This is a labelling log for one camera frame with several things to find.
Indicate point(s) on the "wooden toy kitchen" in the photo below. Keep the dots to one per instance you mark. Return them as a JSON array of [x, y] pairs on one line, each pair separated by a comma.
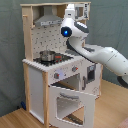
[[39, 78]]

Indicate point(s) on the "red stove knob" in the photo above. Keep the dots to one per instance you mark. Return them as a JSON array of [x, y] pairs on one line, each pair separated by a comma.
[[74, 69], [56, 75]]

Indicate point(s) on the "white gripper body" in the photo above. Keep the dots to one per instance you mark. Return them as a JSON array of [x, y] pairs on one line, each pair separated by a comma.
[[70, 11]]

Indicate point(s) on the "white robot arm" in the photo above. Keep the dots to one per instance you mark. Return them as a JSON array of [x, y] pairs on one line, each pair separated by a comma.
[[76, 32]]

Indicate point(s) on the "black toy stovetop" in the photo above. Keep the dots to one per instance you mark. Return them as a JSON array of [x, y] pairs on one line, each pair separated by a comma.
[[59, 58]]

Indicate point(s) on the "left red stove knob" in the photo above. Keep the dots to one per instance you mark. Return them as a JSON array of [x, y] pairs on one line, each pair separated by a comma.
[[56, 75]]

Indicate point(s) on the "silver toy pot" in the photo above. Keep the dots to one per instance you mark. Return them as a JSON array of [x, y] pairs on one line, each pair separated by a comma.
[[47, 55]]

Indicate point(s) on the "right red stove knob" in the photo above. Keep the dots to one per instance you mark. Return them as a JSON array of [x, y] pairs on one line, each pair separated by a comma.
[[74, 69]]

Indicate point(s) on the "grey range hood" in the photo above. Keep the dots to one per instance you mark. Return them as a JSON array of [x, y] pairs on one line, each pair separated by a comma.
[[48, 18]]

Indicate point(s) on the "white toy microwave door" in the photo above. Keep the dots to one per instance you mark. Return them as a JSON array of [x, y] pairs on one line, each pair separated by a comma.
[[81, 11]]

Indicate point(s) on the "white oven door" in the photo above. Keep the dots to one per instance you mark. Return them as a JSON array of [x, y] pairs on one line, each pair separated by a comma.
[[63, 102]]

